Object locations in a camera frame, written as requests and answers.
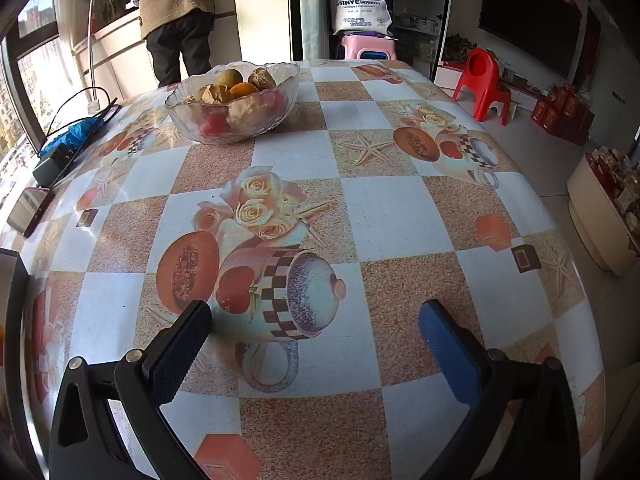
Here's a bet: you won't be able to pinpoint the clear glass bowl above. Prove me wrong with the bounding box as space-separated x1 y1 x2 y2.
165 61 301 146

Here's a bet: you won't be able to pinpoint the round cream stand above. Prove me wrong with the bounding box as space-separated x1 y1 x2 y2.
567 152 640 276

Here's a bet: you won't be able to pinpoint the white kitchen cabinet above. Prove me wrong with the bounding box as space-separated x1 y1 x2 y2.
72 0 236 101

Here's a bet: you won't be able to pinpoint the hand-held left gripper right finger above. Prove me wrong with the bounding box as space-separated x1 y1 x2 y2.
419 299 596 480

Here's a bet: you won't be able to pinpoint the black power adapter with cable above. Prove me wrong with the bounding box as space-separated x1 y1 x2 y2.
47 86 118 136

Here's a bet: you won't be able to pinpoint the blue plastic bag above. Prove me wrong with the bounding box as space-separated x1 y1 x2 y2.
40 119 98 157

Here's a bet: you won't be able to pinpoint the dark red smartphone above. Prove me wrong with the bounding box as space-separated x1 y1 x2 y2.
7 187 56 238

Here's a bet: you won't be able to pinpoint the red plastic child chair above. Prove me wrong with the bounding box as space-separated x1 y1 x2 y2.
452 47 512 126

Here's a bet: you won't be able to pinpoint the heap of oranges and physalis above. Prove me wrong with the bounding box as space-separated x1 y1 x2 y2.
182 67 291 141

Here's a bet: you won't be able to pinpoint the assorted packaged goods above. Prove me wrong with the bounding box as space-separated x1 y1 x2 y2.
587 145 640 221

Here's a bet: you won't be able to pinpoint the stack of red gift boxes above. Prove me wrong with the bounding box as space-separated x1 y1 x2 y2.
530 85 596 146

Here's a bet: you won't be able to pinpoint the dark shelving unit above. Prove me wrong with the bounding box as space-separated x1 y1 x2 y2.
395 0 453 61

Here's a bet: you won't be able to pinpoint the black television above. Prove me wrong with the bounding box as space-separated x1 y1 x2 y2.
477 0 583 78

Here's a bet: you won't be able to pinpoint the pink plastic stool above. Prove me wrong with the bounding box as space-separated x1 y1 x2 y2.
340 34 398 61

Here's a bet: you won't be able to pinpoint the large window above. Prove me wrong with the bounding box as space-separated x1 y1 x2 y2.
0 0 63 161

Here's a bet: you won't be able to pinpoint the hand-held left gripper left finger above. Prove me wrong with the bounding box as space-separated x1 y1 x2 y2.
48 300 213 480

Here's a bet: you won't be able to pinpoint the black power bank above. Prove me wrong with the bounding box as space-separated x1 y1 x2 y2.
32 145 76 186

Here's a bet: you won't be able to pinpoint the checkered printed tablecloth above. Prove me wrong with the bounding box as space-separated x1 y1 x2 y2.
0 59 608 480

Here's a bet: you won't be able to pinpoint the white printed sack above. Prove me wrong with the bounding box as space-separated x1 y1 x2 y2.
329 0 393 36

